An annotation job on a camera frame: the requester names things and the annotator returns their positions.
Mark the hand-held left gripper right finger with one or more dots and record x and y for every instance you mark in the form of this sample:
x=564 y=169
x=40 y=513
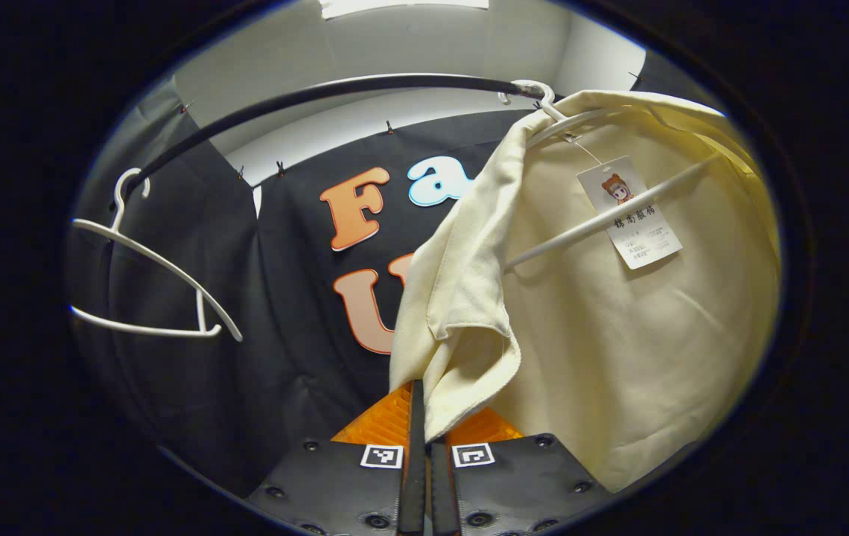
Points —
x=443 y=491

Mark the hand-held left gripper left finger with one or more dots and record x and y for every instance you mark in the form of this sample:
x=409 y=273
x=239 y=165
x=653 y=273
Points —
x=413 y=484

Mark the cream button-up jacket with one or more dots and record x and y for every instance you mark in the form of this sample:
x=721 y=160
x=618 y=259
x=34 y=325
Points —
x=618 y=335

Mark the white clothes hanger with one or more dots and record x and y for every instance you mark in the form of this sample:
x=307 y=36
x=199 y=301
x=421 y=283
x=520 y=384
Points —
x=558 y=238
x=119 y=231

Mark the black backdrop cloth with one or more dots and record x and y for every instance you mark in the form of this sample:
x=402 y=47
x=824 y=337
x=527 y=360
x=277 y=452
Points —
x=283 y=372

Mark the white paper hang tag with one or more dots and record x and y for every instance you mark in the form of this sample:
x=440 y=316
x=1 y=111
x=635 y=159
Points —
x=637 y=231

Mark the black clothes rail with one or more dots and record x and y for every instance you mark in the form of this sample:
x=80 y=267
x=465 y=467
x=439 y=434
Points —
x=395 y=80

